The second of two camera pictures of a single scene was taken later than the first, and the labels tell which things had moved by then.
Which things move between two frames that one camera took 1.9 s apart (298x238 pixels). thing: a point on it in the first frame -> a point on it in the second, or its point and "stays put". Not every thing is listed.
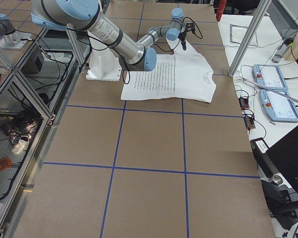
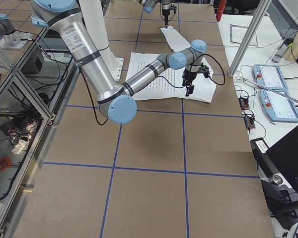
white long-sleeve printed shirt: [182, 75] stays put
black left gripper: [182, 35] -> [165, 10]
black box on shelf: [35, 63] stays put
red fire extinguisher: [221, 6] stays put
